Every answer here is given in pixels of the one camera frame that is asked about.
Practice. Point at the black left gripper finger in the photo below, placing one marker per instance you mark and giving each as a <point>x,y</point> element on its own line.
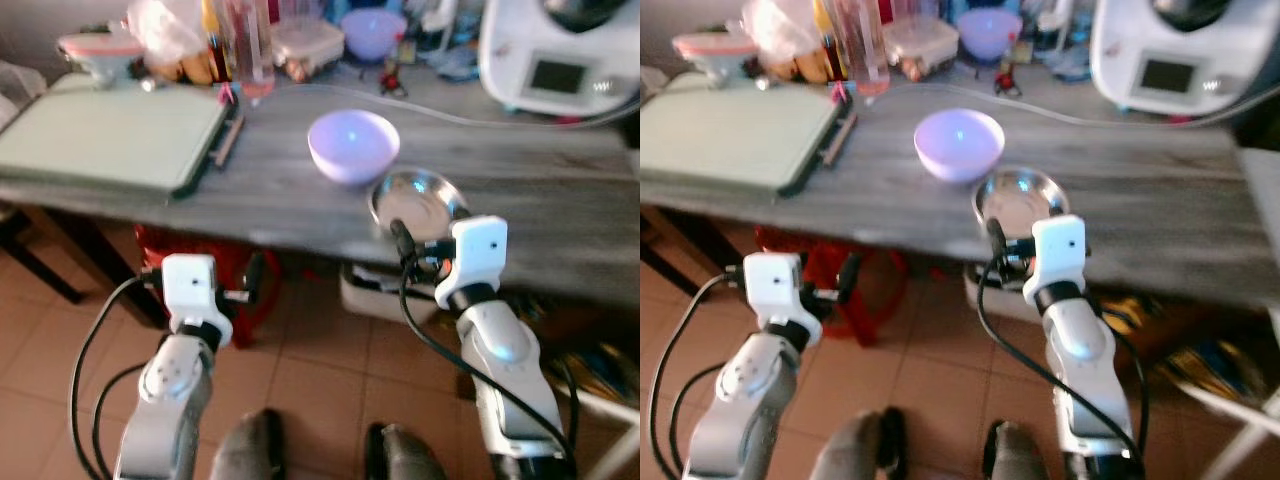
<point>850,275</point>
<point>256,275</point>

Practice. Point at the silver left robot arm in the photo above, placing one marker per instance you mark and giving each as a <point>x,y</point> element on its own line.
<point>745,395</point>
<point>165,400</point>

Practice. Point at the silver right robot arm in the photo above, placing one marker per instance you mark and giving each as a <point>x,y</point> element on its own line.
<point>505,350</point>
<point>1080,345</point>

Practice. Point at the stainless steel bowl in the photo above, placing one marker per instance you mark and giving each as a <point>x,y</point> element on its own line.
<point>1020,195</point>
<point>415,195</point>

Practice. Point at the white box under table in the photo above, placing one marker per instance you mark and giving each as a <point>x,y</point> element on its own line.
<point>990,295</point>
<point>375,292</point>

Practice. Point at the large purple bowl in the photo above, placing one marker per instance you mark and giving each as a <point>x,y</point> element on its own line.
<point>958,146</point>
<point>352,148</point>

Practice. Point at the dark wooden chair leg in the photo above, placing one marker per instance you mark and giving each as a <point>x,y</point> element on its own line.
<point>40,262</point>
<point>690,255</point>

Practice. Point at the grey left robot foot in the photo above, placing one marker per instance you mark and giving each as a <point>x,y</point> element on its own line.
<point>855,450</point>
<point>250,450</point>

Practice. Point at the grey robot foot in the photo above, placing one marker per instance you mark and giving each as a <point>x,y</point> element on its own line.
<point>405,458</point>
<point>250,450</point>
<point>1025,455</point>
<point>855,450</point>

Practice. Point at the pale green cutting board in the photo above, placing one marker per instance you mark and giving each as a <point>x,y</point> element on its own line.
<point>105,135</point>
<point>735,135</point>

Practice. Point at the grey right robot foot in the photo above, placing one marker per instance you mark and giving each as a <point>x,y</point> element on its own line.
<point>1025,455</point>
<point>405,458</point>

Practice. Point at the small purple bowl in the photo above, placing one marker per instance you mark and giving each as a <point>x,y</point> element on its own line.
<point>373,35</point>
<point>988,35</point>

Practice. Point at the yellow and blue bag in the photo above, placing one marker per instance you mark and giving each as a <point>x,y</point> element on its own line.
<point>1205,362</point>
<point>605,365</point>

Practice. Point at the clear plastic food box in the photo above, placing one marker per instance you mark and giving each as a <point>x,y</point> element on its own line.
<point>308,45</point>
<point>922,45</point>

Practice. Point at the pink clear tumbler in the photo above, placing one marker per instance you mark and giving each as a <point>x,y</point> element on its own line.
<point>865,50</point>
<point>250,50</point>

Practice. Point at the white kitchen machine with screen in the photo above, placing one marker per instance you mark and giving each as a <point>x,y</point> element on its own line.
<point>1180,60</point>
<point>570,60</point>

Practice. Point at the clear plastic bag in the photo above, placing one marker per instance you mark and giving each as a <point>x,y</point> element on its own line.
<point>782,28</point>
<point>165,28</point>

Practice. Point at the container with pink lid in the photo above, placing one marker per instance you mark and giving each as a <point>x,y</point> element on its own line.
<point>100,55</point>
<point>715,55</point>

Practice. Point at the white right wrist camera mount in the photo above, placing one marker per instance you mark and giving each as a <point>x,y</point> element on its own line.
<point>478,250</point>
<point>1058,248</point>

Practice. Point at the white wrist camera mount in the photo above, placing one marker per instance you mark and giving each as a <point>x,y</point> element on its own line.
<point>188,285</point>
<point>772,283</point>
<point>1058,248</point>
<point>478,250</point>

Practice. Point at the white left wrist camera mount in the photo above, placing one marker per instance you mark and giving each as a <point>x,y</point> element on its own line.
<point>772,283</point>
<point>188,285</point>

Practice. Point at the white frame stand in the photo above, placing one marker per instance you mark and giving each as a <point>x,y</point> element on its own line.
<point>610,420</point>
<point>1240,410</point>

